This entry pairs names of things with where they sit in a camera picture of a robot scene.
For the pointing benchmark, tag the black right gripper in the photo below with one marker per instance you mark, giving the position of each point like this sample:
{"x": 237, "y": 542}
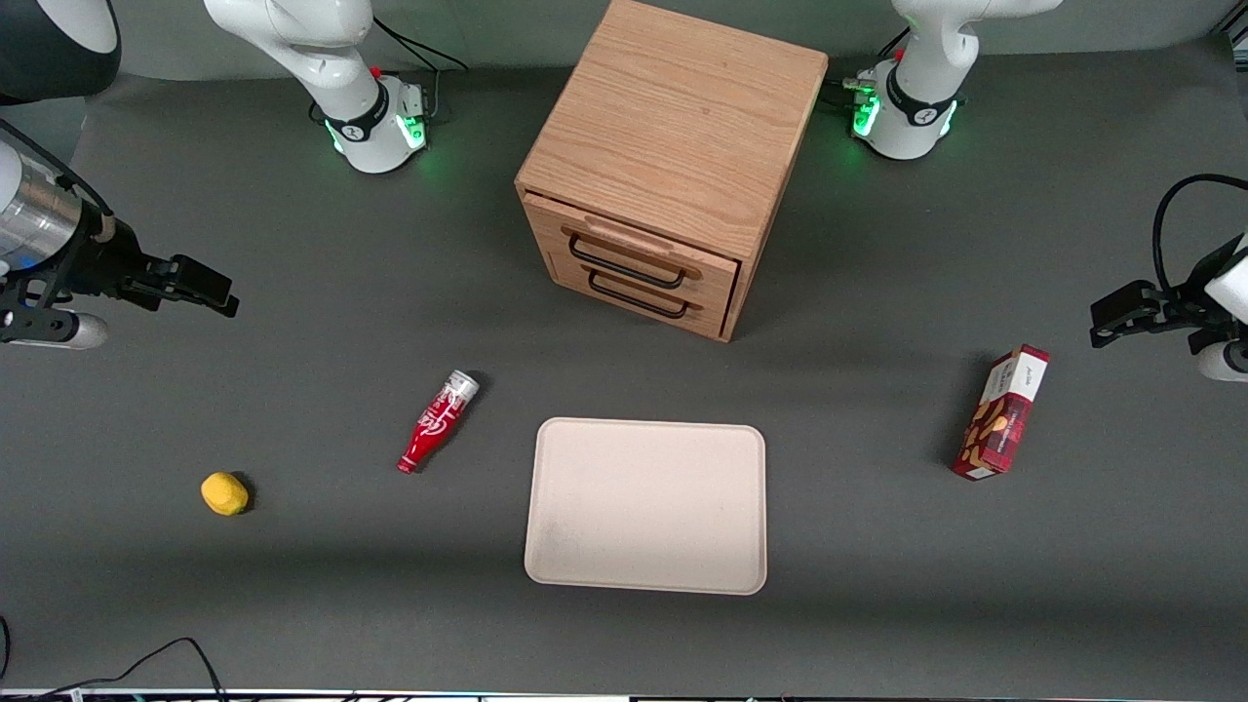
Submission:
{"x": 100, "y": 266}

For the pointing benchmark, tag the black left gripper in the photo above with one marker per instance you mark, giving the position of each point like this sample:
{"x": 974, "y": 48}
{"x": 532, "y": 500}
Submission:
{"x": 1191, "y": 292}

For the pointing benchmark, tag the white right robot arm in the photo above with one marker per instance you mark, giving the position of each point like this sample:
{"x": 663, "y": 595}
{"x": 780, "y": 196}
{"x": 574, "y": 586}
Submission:
{"x": 292, "y": 39}

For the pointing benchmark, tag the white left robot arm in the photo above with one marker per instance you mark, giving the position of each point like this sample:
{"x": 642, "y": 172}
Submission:
{"x": 921, "y": 58}

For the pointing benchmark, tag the wooden drawer cabinet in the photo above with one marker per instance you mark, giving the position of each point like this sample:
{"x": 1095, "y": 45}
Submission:
{"x": 682, "y": 107}

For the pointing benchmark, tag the red tartan cookie box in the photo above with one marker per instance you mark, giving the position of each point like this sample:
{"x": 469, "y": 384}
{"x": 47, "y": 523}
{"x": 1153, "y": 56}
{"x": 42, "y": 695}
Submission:
{"x": 999, "y": 419}

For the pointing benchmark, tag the yellow lemon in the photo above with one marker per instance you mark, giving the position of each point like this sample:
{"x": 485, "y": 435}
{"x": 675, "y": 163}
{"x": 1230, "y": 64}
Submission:
{"x": 225, "y": 493}

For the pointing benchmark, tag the red ketchup bottle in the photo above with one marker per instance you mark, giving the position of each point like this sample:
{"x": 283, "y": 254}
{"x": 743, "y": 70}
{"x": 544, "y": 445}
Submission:
{"x": 434, "y": 424}

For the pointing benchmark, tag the dark grey table mat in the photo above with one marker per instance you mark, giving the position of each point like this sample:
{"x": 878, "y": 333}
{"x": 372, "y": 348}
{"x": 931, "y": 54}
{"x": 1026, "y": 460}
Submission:
{"x": 292, "y": 585}

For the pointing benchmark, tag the beige plastic tray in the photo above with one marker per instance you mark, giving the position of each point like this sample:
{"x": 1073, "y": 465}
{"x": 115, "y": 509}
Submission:
{"x": 643, "y": 507}

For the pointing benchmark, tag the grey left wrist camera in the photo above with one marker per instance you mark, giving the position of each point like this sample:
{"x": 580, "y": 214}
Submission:
{"x": 1224, "y": 363}

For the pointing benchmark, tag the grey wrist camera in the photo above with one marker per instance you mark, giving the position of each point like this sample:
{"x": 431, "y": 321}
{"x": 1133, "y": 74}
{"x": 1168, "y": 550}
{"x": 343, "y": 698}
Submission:
{"x": 1224, "y": 363}
{"x": 73, "y": 331}

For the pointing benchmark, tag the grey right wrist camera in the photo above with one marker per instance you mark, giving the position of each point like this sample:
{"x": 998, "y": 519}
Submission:
{"x": 73, "y": 331}

